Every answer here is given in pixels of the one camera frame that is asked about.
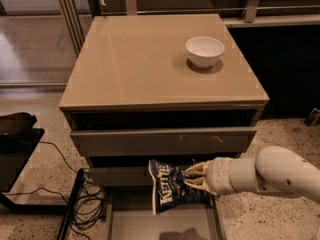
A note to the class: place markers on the white ceramic bowl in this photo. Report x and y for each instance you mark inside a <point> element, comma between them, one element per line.
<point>203,51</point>

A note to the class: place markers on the small dark floor object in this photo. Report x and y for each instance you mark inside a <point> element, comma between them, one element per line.
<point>313,118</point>

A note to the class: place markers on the top grey drawer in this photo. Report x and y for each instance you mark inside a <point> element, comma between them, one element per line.
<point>102,143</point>

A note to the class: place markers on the bottom open grey drawer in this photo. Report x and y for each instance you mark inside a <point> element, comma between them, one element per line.
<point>129,217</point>

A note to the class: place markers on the metal railing frame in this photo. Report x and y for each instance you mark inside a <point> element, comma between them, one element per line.
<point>236,13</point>

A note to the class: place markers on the black metal stand leg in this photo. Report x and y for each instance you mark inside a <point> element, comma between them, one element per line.
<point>66,221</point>

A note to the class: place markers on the blue Kettle chip bag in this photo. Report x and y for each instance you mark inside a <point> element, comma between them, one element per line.
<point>169,189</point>

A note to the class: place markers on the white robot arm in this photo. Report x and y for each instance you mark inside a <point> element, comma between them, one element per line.
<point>274,171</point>

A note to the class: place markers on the middle grey drawer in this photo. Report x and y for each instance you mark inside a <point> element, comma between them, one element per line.
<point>121,176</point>

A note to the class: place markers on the beige drawer cabinet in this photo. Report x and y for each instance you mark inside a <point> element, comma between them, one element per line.
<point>133,73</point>

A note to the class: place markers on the black side table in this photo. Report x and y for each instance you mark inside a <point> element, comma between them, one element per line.
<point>18,140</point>

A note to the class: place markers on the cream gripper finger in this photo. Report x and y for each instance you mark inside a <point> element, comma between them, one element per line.
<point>198,183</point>
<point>197,170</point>

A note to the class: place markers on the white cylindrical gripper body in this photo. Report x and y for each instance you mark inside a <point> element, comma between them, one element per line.
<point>217,176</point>

